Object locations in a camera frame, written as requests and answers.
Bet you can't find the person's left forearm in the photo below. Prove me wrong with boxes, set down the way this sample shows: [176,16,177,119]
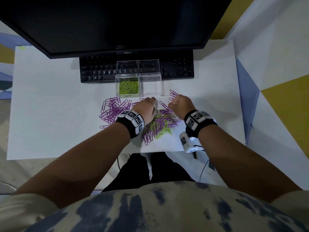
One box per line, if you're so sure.
[12,122,131,209]

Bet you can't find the pile of mixed paper clips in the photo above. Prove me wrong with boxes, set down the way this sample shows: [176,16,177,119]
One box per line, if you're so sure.
[141,101,182,145]

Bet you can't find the person's right forearm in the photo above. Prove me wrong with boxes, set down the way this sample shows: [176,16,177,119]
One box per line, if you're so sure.
[198,124,302,203]

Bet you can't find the black computer monitor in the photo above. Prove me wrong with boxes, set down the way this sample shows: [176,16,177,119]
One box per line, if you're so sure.
[0,0,233,60]

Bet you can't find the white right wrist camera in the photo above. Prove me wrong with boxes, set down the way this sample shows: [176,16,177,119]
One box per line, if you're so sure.
[179,131,204,154]

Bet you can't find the person's tie-dye shirt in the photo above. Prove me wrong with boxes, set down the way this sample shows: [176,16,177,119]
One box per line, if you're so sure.
[0,180,309,232]

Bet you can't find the black right wristband with markers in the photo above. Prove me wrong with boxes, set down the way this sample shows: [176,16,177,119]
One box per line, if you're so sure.
[184,110,218,139]

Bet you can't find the person's left hand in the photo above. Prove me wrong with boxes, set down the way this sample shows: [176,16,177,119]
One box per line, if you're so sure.
[130,96,159,126]

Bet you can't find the black right camera cable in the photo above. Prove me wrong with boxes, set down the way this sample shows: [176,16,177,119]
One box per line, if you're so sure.
[199,152,211,183]

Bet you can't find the person's black trousers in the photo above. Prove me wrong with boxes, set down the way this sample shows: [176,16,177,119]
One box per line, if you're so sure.
[101,152,195,192]

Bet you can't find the heap of green paper clips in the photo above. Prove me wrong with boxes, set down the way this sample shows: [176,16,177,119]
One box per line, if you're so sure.
[119,80,139,95]

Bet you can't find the black left wristband with markers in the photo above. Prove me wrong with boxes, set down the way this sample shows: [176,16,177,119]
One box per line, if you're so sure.
[115,110,145,139]

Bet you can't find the black wristband with markers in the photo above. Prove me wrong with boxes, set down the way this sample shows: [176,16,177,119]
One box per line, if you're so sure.
[184,110,218,139]
[115,110,145,139]

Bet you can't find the black keyboard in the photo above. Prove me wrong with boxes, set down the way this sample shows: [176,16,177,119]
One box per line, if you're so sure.
[79,50,195,83]

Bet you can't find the heap of purple paper clips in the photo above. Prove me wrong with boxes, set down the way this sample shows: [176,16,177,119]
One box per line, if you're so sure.
[99,96,140,129]

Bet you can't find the person's right hand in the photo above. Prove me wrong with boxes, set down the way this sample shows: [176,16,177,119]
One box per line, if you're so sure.
[168,94,196,120]

